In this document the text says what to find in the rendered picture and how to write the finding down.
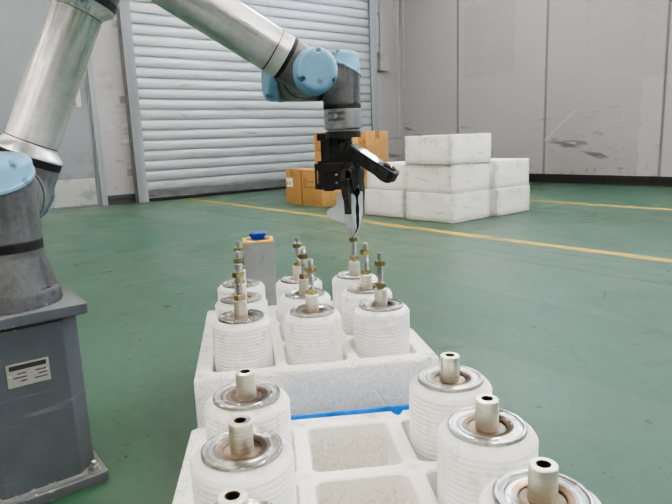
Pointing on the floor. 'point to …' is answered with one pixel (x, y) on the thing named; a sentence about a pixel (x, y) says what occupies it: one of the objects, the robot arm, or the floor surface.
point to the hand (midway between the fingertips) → (355, 229)
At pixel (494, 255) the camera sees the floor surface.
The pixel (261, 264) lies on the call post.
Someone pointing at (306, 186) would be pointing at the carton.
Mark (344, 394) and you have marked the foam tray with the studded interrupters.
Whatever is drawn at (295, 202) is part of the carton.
